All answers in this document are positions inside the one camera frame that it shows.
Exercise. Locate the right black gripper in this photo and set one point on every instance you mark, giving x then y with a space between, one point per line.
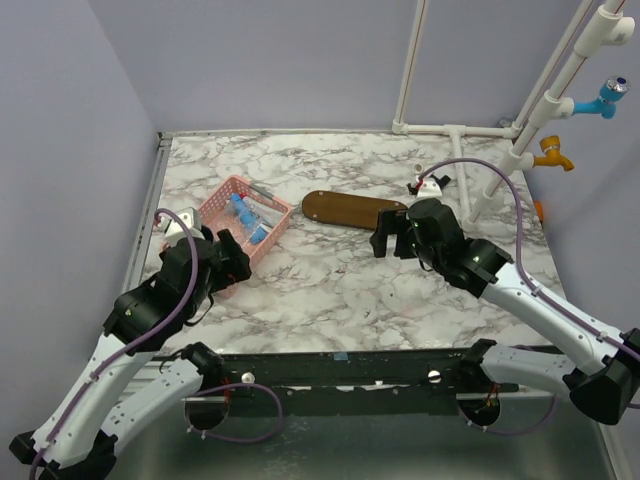
388 223

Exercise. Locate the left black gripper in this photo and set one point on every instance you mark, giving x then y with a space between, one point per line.
238 262

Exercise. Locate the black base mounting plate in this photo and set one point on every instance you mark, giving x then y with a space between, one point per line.
332 384

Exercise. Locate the white pvc pipe frame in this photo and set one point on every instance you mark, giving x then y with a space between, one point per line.
500 69

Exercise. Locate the blue tap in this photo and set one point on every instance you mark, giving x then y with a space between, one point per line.
605 104

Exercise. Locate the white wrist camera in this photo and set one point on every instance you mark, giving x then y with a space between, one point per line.
424 188
173 231

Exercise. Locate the pink plastic basket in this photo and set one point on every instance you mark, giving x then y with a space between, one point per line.
217 213

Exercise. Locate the brown wooden oval tray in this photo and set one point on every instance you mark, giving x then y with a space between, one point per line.
346 210

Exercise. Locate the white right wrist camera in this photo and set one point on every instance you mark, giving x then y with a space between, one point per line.
424 188

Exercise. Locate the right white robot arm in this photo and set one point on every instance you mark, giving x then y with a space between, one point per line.
597 365

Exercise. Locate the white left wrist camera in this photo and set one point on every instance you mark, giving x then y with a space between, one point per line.
173 231

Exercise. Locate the yellow tap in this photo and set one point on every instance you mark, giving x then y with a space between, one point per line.
551 154

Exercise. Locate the orange object at edge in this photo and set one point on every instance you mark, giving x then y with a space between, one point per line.
539 210

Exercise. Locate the wrapped toothbrush packet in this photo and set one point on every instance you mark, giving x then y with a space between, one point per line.
266 220

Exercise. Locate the aluminium rail frame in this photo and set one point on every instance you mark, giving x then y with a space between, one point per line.
142 238

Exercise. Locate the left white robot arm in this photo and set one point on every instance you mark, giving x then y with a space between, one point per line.
141 321

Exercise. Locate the blue toothpaste tube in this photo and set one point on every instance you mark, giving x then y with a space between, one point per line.
252 223

